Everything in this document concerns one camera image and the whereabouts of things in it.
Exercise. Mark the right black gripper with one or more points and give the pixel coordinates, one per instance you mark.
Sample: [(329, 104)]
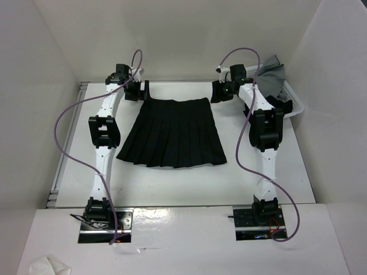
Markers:
[(217, 87)]

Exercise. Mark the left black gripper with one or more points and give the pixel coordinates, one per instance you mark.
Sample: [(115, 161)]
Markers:
[(139, 95)]

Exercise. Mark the black pleated skirt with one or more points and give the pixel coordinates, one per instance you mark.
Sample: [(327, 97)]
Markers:
[(177, 134)]

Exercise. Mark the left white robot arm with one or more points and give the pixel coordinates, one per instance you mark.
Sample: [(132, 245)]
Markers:
[(106, 137)]

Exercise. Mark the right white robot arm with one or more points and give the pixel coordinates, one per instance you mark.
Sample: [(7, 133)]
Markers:
[(265, 135)]

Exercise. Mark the grey skirt in basket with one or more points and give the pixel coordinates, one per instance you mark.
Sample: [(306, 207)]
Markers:
[(270, 79)]

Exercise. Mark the white plastic basket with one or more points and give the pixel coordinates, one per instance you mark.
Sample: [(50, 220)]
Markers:
[(297, 106)]

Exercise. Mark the black skirt in basket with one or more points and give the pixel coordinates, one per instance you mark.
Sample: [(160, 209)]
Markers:
[(284, 107)]

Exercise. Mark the crumpled white tissue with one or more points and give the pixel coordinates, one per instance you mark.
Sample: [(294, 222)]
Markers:
[(49, 266)]

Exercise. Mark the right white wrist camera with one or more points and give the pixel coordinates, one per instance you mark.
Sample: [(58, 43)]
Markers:
[(224, 74)]

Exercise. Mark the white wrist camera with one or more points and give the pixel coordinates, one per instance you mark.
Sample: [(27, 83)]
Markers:
[(224, 74), (137, 74)]

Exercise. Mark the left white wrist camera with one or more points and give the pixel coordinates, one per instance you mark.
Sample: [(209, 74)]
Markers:
[(137, 74)]

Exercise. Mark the aluminium table edge rail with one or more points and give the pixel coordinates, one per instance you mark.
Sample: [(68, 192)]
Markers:
[(58, 178)]

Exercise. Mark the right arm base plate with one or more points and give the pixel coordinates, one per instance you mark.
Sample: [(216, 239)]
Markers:
[(248, 227)]

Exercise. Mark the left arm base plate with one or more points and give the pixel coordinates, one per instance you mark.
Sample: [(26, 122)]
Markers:
[(99, 230)]

